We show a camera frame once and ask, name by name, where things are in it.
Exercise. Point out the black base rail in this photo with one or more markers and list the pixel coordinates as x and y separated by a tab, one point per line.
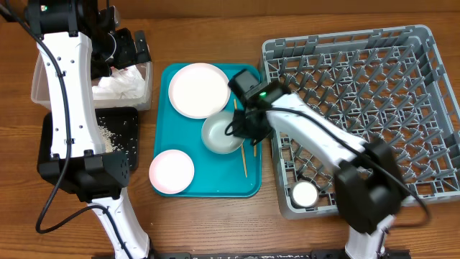
251	255

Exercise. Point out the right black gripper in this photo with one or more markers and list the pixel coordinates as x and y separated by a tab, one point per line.
233	130

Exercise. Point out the grey bowl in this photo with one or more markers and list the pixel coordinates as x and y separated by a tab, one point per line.
214	137

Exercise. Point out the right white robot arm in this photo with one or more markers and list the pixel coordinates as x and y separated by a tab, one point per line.
369	187

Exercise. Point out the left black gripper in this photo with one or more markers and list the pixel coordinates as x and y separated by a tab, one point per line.
129	55

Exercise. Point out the small pink plate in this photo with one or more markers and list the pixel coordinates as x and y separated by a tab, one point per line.
171	172

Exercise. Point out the white cup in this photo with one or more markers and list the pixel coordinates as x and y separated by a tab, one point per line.
304	194

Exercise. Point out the grey dish rack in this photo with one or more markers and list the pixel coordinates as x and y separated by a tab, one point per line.
385	83

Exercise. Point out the left wooden chopstick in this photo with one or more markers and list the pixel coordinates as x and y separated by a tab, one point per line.
243	156

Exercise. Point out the white rice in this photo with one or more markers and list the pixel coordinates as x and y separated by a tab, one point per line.
121	134

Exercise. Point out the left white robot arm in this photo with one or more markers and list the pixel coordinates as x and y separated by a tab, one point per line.
79	42

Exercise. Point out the black tray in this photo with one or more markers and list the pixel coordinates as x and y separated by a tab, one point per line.
47	130

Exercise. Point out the white tissue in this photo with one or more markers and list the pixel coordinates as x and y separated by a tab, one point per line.
126	83

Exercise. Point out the clear plastic waste bin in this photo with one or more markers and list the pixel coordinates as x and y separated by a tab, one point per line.
40	94

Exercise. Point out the large white plate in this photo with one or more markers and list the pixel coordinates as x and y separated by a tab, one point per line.
199	90

